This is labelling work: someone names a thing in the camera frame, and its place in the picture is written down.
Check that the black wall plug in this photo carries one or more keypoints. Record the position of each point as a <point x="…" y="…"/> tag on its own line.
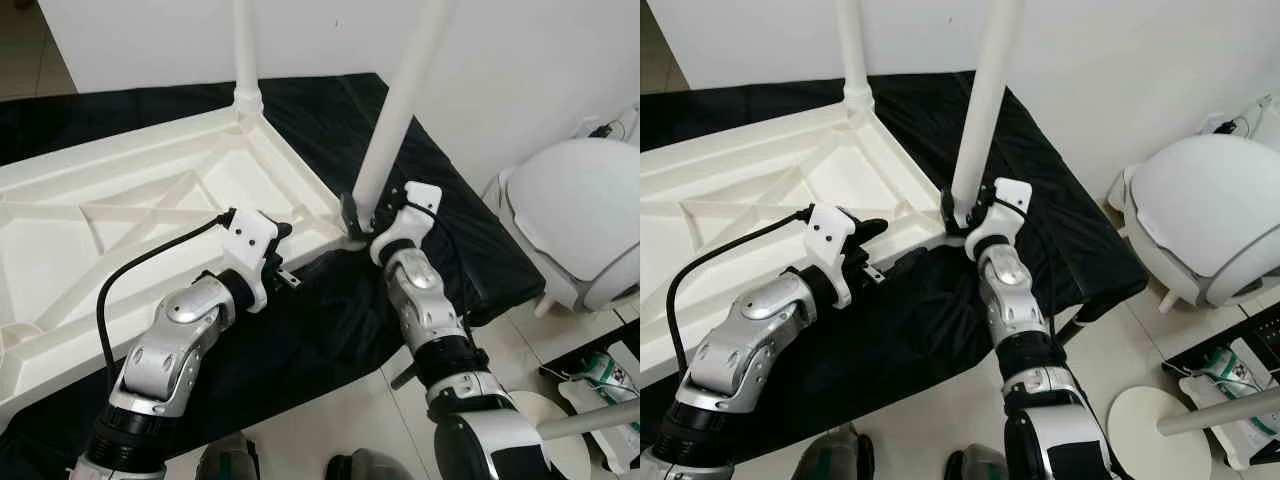
<point x="600" y="130"/>
<point x="1226" y="126"/>

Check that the white small appliance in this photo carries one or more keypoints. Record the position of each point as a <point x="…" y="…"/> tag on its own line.
<point x="628" y="120"/>
<point x="1265" y="110"/>

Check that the grey green left robot leg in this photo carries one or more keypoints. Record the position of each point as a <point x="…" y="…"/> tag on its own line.
<point x="835" y="455"/>
<point x="228" y="460"/>

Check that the white floor fan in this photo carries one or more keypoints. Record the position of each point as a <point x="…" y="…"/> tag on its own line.
<point x="1160" y="430"/>
<point x="560" y="430"/>

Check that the white wall socket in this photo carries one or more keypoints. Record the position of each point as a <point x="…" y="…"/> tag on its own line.
<point x="1212" y="122"/>
<point x="585" y="125"/>

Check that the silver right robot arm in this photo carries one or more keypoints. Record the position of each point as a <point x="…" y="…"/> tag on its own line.
<point x="1010" y="300"/>
<point x="420" y="300"/>

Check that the grey green robot leg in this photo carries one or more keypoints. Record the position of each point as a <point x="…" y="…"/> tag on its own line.
<point x="975" y="463"/>
<point x="370" y="465"/>
<point x="835" y="455"/>
<point x="228" y="460"/>

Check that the grey green right robot leg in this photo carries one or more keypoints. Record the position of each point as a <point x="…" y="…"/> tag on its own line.
<point x="370" y="465"/>
<point x="975" y="463"/>

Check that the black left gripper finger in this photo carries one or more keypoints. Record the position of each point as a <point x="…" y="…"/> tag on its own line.
<point x="283" y="230"/>
<point x="868" y="228"/>

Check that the black low floor shelf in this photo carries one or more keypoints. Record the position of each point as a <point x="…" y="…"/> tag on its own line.
<point x="580" y="352"/>
<point x="1235" y="338"/>

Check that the dark metal table leg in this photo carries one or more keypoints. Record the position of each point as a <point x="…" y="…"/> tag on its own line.
<point x="402" y="378"/>
<point x="1080" y="325"/>

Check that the white plastic children table top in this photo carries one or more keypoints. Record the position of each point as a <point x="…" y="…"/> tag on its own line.
<point x="720" y="230"/>
<point x="80" y="240"/>

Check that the white domed appliance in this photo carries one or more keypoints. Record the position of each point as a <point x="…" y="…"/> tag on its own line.
<point x="580" y="210"/>
<point x="1200" y="205"/>

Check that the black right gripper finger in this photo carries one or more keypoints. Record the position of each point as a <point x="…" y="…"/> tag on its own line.
<point x="349" y="212"/>
<point x="947" y="207"/>

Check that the white green plastic package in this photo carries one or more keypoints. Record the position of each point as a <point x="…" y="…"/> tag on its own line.
<point x="600" y="370"/>
<point x="1230" y="375"/>

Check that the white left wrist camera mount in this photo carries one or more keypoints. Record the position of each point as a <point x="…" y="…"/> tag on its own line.
<point x="250" y="240"/>
<point x="830" y="235"/>

